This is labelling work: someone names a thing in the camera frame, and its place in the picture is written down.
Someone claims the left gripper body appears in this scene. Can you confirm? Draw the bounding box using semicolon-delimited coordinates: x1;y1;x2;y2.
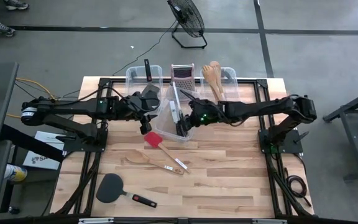
112;95;138;122

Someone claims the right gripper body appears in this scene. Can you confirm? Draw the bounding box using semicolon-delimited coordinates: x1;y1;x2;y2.
188;100;226;127

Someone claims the black square turner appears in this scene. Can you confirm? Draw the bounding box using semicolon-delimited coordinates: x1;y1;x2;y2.
141;58;161;99
139;90;162;136

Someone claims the red silicone spatula wooden handle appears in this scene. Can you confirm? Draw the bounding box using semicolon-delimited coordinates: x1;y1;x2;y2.
144;131;193;174

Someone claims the wooden spork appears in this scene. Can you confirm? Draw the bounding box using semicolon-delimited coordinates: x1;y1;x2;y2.
201;64;223;102

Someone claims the wooden spoon with white label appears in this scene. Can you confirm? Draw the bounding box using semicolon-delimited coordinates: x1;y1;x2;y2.
124;152;186;175

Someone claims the black round turner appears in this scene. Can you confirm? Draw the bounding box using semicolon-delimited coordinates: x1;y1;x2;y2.
95;172;158;209

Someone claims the clear plastic bin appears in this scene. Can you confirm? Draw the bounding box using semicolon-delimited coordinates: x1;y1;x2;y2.
124;64;163;116
199;66;239;108
153;86;202;143

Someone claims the metal box grater pink trim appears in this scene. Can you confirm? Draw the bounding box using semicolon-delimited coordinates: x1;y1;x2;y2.
170;63;196;102

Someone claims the black diagonal beam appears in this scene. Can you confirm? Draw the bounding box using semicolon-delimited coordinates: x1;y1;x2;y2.
0;123;65;163

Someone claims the black floor fan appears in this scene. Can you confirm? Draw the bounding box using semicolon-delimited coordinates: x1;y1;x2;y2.
166;0;208;50

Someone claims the white printed paper box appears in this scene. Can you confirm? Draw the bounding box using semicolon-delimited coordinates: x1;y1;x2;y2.
22;130;65;171

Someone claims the yellow blue spray can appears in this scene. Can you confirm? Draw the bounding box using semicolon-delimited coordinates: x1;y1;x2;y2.
4;164;29;183

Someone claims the person's shoe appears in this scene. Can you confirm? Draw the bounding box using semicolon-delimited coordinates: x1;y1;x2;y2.
0;17;16;38
3;0;30;11

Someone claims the black metal stand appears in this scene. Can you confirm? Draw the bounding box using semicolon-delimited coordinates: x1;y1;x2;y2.
323;84;358;182

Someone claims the black aluminium table frame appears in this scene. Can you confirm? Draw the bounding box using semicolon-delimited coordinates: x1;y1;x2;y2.
50;77;315;218

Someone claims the black floor cable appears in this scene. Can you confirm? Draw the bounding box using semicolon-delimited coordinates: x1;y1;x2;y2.
13;81;81;103

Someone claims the black fan power cable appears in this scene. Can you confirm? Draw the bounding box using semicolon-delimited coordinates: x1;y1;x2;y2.
112;20;180;77

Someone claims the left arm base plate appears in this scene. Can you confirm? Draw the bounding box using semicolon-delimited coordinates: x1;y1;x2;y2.
56;127;109;154

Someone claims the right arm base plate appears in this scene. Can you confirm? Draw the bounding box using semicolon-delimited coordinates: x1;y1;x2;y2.
258;128;310;156

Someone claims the yellow extension cord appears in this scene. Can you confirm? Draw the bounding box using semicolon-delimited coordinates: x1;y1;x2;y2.
0;57;58;119

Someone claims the black coiled cable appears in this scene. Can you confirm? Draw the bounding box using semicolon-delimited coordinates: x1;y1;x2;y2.
283;166;313;208

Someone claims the silver bracket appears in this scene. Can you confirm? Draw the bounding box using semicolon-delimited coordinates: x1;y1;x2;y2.
252;218;288;224
78;217;115;224

